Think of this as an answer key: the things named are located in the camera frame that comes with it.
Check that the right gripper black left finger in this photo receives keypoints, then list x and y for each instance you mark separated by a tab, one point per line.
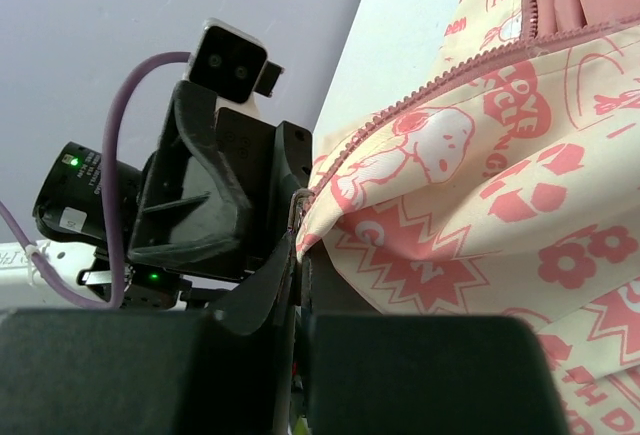
221	370

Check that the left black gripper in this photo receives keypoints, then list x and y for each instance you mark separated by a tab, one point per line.
217	190

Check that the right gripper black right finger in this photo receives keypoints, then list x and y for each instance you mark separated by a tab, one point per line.
402	374

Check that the pink Snoopy zip jacket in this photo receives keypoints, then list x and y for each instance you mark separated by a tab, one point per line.
508	185

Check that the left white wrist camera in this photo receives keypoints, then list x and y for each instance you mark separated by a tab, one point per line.
234	65

